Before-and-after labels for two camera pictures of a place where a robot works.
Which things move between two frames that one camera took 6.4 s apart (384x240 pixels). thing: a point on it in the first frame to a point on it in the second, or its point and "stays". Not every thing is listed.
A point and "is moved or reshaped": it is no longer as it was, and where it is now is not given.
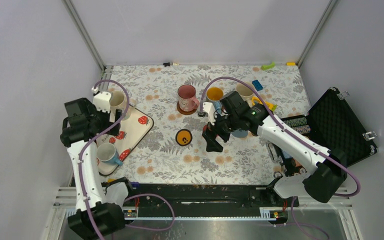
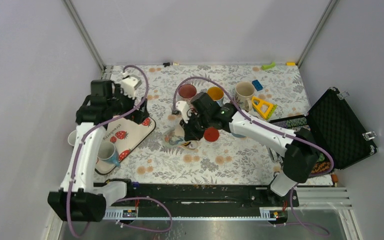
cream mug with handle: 246,92 stays
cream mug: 118,101 is moved or reshaped
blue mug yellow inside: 215,94 stays
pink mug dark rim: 188,101 stays
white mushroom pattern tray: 125,137 stays
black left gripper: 114,131 to 139,115
